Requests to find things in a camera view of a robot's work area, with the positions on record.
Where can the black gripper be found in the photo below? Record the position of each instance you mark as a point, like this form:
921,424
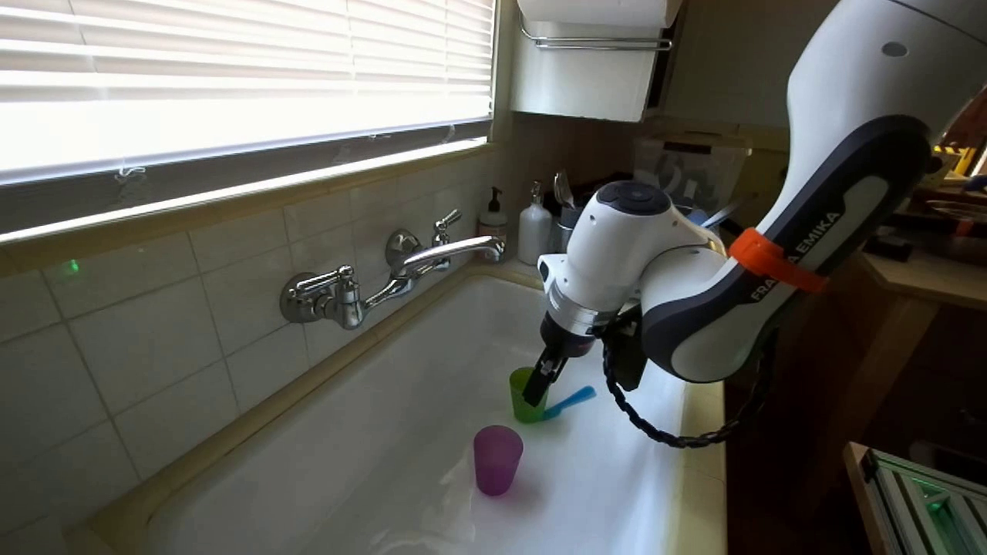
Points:
560,348

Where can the purple plastic cup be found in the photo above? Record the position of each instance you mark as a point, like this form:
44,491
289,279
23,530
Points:
499,464

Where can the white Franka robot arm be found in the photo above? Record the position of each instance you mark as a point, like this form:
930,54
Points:
821,185

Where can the green plastic cup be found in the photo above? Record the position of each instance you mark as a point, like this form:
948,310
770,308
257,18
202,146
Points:
520,407

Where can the blue plastic spoon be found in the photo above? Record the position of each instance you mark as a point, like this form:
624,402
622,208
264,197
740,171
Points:
572,402

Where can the white soap dispenser bottle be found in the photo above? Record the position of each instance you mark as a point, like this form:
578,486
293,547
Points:
534,236

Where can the white sink basin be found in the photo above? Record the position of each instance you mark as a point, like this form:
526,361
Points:
390,453

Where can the grey metal sink caddy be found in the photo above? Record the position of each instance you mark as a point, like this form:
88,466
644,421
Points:
717,218

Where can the beige printed box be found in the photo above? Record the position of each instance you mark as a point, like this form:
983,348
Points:
682,166

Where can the white paper towel holder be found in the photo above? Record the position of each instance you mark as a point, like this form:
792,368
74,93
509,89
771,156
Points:
587,71

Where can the wooden side table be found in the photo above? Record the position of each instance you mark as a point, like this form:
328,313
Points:
926,276

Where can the white window blind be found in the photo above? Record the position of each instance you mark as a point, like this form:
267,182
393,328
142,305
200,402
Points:
247,71

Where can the chrome wall faucet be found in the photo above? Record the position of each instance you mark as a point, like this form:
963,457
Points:
397,270

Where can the white metal frame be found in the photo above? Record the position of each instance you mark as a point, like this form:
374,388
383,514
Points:
914,504

